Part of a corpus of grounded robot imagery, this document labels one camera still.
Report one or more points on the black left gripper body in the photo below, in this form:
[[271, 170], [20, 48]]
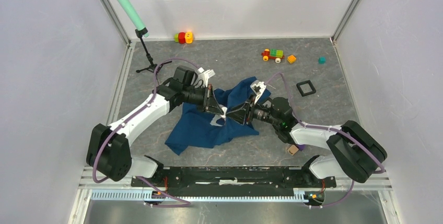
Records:
[[207, 95]]

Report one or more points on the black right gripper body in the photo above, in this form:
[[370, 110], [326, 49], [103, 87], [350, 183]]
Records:
[[250, 104]]

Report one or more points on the blue Mickey Mouse t-shirt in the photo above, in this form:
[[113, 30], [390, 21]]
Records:
[[205, 130]]

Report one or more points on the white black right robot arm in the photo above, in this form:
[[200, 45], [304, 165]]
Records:
[[354, 152]]

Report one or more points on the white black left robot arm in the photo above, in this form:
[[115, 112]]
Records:
[[109, 147]]

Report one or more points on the colourful toy block train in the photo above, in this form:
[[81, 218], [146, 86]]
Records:
[[272, 54]]

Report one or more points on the red green orange toy blocks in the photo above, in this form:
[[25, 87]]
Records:
[[184, 37]]

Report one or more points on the orange toy brick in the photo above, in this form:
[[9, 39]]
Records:
[[291, 59]]

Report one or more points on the tan wooden cube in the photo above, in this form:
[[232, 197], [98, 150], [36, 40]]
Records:
[[292, 150]]

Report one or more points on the purple cube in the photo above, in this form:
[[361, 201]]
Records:
[[300, 147]]

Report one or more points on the teal small cube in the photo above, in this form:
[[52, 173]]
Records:
[[321, 60]]

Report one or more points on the black tripod microphone stand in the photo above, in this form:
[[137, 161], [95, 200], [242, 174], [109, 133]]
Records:
[[153, 68]]

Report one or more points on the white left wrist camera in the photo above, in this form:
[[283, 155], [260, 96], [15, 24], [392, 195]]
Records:
[[203, 76]]

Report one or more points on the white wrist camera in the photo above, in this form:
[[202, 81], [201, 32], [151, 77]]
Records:
[[258, 88], [203, 76]]

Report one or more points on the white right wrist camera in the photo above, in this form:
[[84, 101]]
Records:
[[258, 88]]

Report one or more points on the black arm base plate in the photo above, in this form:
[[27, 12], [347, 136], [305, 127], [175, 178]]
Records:
[[237, 181]]

